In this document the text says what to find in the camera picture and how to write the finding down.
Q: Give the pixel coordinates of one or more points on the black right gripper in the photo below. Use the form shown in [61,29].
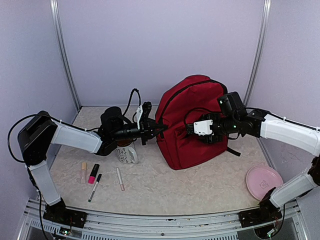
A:
[208,139]

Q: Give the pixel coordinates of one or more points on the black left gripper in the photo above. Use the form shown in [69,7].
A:
[147,129]

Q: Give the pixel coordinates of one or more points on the red student backpack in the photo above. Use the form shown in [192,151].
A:
[191,113]

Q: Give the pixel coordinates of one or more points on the small white marker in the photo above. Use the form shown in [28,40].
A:
[120,179]

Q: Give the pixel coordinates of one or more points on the beige eraser stick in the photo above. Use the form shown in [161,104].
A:
[82,178]

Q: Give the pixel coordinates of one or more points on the pink black highlighter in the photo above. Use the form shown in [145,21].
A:
[93,174]

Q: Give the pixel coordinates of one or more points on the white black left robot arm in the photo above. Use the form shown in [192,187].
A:
[43,130]

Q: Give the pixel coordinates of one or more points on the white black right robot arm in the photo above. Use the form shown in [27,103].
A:
[235,119]

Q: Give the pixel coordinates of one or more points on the white mug with tea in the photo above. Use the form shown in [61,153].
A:
[126,152]

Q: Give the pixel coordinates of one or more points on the pink plate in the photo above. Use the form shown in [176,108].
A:
[260,179]

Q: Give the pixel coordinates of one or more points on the green white pen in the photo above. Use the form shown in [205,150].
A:
[94,187]

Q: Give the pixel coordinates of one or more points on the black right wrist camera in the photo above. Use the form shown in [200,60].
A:
[200,128]

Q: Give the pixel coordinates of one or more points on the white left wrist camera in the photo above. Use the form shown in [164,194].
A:
[139,112]

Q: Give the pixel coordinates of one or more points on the aluminium front rail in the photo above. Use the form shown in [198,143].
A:
[100,225]

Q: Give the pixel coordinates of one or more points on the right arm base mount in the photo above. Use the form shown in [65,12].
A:
[266,212]

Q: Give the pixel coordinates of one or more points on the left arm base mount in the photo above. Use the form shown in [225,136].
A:
[58,213]

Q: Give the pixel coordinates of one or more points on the right aluminium frame post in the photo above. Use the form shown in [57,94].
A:
[267,4]

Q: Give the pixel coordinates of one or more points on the aluminium frame post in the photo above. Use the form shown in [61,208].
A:
[54,6]
[267,4]

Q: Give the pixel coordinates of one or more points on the left aluminium frame post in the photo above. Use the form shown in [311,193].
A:
[54,6]

